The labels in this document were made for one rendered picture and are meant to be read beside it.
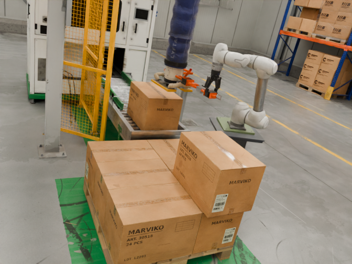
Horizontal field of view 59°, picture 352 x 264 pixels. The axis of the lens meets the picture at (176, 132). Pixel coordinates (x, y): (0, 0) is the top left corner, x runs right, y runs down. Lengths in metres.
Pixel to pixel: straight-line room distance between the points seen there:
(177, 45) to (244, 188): 1.43
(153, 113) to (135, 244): 1.51
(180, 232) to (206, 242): 0.31
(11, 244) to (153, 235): 1.12
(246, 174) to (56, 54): 2.30
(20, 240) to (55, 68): 1.73
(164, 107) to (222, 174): 1.40
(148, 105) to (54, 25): 1.22
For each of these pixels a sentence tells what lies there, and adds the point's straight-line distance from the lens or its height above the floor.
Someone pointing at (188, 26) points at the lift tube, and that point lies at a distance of 2.97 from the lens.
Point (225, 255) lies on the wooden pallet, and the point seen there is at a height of 0.05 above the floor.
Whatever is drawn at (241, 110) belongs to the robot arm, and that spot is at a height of 0.98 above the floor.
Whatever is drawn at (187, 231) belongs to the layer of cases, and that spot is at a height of 0.39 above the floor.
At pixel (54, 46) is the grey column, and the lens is 3.54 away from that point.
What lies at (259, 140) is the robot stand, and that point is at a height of 0.75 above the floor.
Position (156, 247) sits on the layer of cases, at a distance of 2.37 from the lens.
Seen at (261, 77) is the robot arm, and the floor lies 1.40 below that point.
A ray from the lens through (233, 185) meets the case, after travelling 2.26.
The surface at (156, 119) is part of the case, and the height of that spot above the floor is 0.72.
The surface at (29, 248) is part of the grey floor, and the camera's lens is 2.77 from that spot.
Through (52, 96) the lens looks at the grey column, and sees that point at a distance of 3.68.
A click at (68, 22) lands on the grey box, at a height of 1.50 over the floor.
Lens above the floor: 1.91
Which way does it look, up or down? 23 degrees down
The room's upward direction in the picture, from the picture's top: 11 degrees clockwise
